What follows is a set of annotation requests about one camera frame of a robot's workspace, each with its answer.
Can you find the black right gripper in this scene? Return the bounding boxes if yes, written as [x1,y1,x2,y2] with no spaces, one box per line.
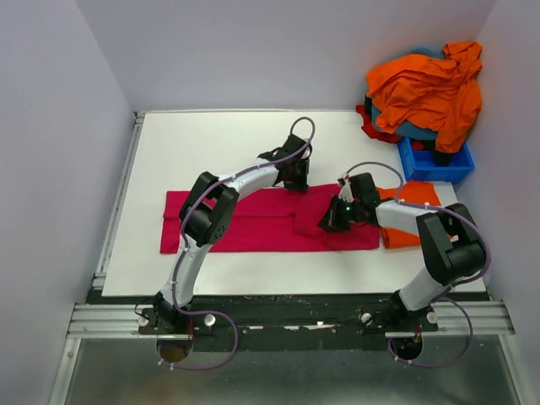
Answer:
[314,194,362,232]

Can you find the magenta t-shirt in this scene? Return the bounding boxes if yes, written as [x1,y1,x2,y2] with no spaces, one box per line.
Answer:
[159,183,381,255]

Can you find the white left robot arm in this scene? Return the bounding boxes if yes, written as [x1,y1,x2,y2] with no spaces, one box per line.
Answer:
[153,134,312,333]

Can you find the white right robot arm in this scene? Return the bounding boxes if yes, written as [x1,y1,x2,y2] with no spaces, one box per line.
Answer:
[318,173,490,331]

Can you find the folded orange t-shirt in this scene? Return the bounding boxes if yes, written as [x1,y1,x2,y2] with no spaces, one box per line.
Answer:
[378,181,440,249]

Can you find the red t-shirt in pile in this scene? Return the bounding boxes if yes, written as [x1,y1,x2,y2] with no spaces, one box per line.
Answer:
[356,105,402,144]

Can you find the blue plastic bin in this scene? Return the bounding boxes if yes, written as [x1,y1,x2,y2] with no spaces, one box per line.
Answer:
[397,138,475,184]

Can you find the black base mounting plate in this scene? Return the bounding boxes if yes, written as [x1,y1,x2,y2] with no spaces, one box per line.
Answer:
[86,286,442,354]

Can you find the crumpled orange t-shirt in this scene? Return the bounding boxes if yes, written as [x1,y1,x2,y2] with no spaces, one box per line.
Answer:
[366,41,483,154]

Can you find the aluminium extrusion rail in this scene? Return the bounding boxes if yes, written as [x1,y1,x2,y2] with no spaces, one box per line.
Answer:
[66,302,147,338]

